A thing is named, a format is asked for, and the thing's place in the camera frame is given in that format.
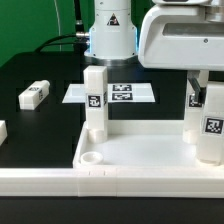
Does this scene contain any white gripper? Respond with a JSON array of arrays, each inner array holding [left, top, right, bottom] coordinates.
[[138, 4, 224, 103]]

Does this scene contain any white desk tabletop tray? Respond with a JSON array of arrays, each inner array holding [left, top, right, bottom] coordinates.
[[73, 120, 218, 168]]

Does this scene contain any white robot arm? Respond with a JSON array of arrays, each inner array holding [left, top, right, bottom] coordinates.
[[85, 0, 224, 92]]

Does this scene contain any white block at left edge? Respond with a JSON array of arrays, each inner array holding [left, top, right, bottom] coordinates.
[[0, 120, 7, 146]]

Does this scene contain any white marker base plate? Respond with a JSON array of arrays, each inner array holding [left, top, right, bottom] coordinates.
[[63, 83, 155, 103]]

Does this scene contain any white L-shaped fence wall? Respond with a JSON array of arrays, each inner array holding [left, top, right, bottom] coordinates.
[[0, 164, 224, 198]]

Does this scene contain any black cable on table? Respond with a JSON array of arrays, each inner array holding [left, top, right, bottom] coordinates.
[[34, 31, 91, 54]]

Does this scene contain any thin white cable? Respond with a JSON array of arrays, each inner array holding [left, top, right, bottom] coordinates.
[[53, 0, 63, 52]]

